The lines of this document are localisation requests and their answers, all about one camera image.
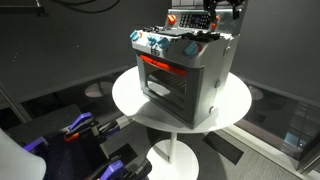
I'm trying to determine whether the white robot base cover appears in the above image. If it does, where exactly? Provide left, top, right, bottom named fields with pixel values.
left=0, top=129, right=46, bottom=180

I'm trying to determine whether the red round stove knob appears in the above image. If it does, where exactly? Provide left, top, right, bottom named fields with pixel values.
left=167, top=14, right=177, bottom=25

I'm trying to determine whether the blue right stove knob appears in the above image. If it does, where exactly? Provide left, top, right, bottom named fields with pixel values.
left=184, top=41, right=198, bottom=57

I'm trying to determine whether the blue stove knob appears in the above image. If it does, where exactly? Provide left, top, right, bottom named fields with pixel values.
left=147, top=35, right=170, bottom=49
left=184, top=41, right=198, bottom=57
left=130, top=30, right=140, bottom=41

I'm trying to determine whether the blue middle stove knob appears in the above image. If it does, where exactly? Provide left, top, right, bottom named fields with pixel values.
left=147, top=35, right=170, bottom=49

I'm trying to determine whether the grey toy stove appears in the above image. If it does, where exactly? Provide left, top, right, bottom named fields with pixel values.
left=130, top=0, right=249, bottom=128

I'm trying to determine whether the blue left stove knob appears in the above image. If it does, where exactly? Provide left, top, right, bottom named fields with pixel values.
left=130, top=30, right=140, bottom=41

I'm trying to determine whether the white round table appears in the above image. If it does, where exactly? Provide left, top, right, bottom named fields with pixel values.
left=112, top=67, right=252, bottom=180

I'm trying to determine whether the purple clamp lower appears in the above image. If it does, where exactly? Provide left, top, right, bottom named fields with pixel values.
left=85, top=158, right=152, bottom=180

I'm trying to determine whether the orange oven door handle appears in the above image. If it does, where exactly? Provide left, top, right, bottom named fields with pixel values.
left=140, top=55, right=186, bottom=76

